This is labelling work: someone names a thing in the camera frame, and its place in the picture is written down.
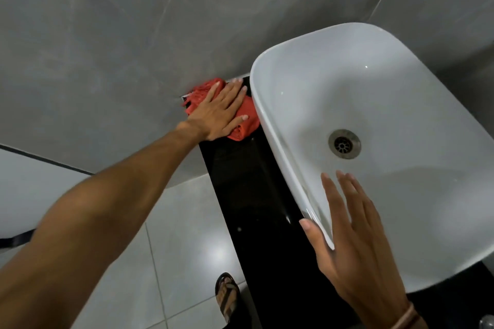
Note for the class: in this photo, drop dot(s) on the person's right thumb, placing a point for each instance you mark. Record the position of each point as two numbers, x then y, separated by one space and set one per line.
313 235

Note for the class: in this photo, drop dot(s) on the person's left little finger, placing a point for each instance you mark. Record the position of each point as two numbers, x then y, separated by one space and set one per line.
212 92

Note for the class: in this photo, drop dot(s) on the metal sink drain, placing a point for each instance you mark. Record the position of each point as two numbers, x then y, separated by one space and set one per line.
344 144

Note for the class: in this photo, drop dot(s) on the person's right hand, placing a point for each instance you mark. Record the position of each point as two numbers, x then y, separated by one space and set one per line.
359 255

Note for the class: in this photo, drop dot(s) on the person's left forearm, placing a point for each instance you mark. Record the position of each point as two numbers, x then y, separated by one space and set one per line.
96 217

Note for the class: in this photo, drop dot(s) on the red cleaning cloth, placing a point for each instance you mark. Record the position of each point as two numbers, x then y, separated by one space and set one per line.
247 114

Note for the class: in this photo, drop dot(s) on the person's left thumb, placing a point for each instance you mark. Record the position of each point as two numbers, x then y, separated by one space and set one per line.
239 121

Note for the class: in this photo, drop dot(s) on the person's left middle finger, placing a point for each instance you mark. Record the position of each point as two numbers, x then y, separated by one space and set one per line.
232 89

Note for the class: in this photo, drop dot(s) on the white ceramic sink basin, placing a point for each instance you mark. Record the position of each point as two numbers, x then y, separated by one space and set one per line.
405 109

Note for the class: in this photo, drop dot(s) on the grey metal cap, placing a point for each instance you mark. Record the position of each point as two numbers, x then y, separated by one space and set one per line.
487 323

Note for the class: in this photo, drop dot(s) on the person's right forearm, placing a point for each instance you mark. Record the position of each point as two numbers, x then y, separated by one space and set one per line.
418 323

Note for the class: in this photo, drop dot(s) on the person's left hand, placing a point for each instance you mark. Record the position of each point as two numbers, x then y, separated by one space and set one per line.
214 118

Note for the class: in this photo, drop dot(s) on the person's right middle finger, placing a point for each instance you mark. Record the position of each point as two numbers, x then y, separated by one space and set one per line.
346 193

